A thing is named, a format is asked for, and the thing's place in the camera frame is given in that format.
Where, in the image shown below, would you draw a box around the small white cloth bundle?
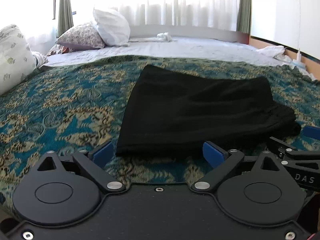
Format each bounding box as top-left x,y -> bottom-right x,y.
157,32 -> 172,42

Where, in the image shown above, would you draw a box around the white charger with cable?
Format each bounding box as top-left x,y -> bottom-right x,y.
296,0 -> 302,64

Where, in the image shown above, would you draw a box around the white sheer curtain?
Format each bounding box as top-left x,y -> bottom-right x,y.
1,0 -> 240,52

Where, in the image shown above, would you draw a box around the black pants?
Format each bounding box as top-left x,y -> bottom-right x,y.
116,65 -> 301,159

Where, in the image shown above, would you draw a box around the white pillow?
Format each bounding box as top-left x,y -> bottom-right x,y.
93,9 -> 131,47

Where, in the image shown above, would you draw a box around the green curtain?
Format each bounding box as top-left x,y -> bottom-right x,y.
236,0 -> 252,34
56,0 -> 74,38

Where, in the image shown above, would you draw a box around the crumpled white cloth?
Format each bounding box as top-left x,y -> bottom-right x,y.
256,46 -> 292,63

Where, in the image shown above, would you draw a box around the white floral duvet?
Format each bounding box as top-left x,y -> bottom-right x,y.
0,25 -> 36,94

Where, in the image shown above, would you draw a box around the blue striped cloth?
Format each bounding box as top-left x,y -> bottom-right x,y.
31,51 -> 48,68

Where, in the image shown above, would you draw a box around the grey floral pillow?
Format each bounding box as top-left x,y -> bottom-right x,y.
56,22 -> 105,50

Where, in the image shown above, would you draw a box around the wooden bed frame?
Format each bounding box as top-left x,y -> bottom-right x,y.
248,36 -> 319,79

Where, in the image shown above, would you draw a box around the green curtain right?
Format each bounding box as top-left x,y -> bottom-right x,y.
236,0 -> 252,34

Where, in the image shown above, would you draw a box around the white bed sheet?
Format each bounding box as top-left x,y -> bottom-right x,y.
45,37 -> 291,67

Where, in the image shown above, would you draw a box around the teal paisley bedspread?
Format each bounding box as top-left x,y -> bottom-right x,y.
1,55 -> 319,216

